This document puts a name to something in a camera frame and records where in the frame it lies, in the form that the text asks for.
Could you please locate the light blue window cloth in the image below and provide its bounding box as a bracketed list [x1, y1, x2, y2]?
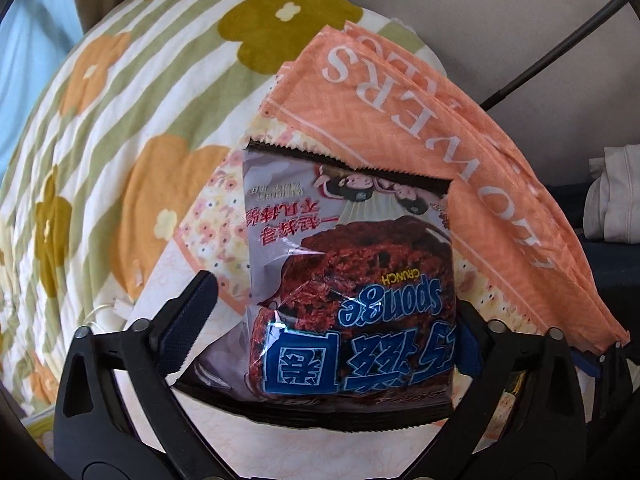
[0, 0, 83, 176]

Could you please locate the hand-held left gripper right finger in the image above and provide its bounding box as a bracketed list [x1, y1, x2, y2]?
[395, 302, 590, 480]

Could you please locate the purple snack bag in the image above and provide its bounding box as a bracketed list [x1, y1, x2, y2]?
[172, 137, 457, 433]

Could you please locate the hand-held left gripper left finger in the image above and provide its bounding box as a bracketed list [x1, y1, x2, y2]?
[52, 270, 242, 480]

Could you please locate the orange floral fabric bag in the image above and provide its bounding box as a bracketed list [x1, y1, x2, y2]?
[150, 25, 630, 356]

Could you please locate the white cable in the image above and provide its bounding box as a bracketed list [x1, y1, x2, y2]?
[82, 297, 138, 331]

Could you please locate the dark blue seat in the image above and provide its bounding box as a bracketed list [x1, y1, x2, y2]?
[545, 185, 640, 341]

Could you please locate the black pole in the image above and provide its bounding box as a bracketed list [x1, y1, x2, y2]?
[482, 0, 628, 111]

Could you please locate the floral striped blanket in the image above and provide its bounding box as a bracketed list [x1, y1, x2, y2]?
[0, 0, 448, 411]

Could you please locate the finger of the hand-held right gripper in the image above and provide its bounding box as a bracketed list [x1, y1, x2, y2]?
[572, 341, 633, 442]

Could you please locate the grey white garment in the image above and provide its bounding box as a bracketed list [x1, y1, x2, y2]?
[582, 144, 640, 246]

